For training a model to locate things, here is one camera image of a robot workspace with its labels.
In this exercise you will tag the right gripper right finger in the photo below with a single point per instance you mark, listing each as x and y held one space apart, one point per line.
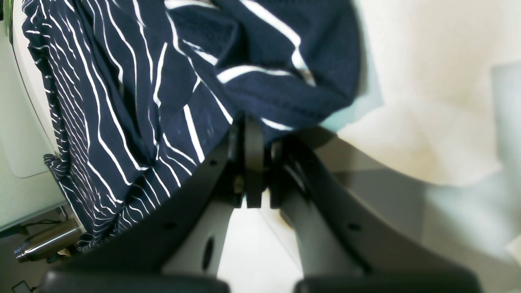
344 247

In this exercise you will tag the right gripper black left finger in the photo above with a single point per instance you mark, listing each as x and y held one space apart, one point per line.
177 249

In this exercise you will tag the navy white striped t-shirt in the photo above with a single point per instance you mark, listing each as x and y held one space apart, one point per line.
141 91

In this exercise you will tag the silver metal cylinder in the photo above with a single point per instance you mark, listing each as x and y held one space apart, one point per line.
46 243

